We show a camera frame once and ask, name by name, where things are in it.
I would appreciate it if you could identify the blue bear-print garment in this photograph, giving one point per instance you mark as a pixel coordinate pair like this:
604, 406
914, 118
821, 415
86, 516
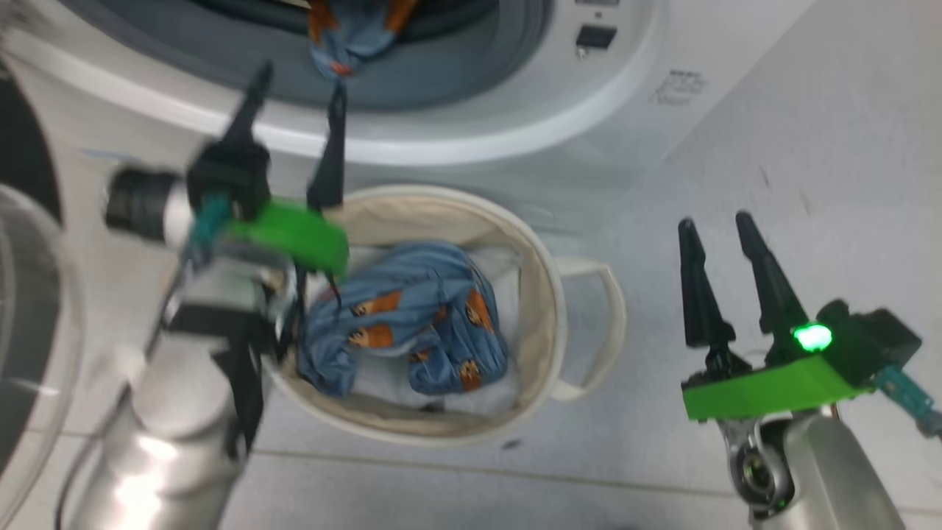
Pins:
412, 294
353, 44

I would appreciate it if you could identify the white folded liner cloth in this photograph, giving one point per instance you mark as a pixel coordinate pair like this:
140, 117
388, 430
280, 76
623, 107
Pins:
478, 401

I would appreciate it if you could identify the cream canvas laundry basket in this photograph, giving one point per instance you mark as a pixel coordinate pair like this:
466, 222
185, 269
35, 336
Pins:
544, 294

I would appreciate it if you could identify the black round washer door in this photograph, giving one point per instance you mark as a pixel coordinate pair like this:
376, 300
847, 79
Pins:
29, 309

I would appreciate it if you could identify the white front-load washing machine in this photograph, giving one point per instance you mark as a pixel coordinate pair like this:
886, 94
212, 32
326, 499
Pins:
515, 140

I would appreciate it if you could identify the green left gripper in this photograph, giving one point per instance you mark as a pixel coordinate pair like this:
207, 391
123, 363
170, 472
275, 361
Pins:
294, 234

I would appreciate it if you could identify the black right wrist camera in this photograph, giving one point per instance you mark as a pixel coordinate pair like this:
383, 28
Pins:
872, 342

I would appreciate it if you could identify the printed text label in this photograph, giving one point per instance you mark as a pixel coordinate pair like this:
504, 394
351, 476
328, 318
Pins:
678, 87

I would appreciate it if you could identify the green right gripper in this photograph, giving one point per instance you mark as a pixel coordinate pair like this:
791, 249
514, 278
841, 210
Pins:
773, 390

